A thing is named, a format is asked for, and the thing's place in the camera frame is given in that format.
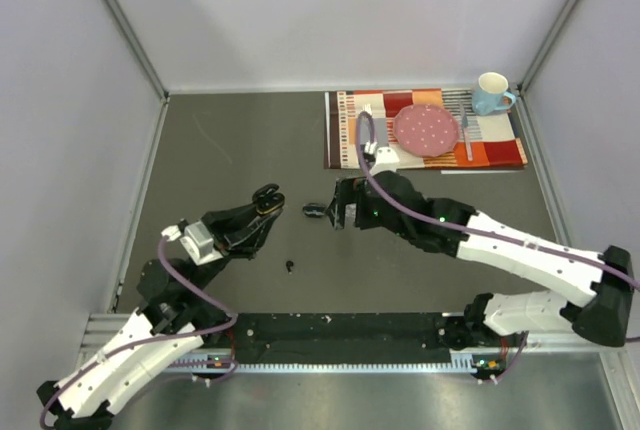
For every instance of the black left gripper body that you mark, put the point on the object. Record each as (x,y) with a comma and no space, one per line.
(219,239)

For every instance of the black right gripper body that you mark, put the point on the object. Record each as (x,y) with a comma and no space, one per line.
(367,216)

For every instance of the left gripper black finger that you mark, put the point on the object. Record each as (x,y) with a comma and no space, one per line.
(237,218)
(249,241)

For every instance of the glossy black gold-striped earbud case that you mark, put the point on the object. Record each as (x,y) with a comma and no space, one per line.
(268,199)

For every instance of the black marbled earbud charging case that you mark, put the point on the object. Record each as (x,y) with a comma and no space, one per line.
(314,210)

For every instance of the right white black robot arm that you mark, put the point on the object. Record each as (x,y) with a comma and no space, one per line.
(587,292)

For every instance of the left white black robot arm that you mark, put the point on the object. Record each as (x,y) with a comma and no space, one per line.
(176,316)

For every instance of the pink polka-dot plate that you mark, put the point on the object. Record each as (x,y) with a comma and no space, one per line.
(426,130)

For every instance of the colourful patchwork placemat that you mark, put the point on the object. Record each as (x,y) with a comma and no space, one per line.
(494,140)

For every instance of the light blue mug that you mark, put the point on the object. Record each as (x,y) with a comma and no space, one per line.
(491,94)

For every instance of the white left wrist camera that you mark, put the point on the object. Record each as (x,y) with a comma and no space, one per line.
(195,239)

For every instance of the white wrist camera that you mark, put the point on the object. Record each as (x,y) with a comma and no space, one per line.
(195,239)
(380,158)

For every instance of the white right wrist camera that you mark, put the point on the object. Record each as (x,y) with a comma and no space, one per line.
(380,158)

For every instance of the pink-handled metal knife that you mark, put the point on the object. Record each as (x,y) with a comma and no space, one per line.
(465,131)

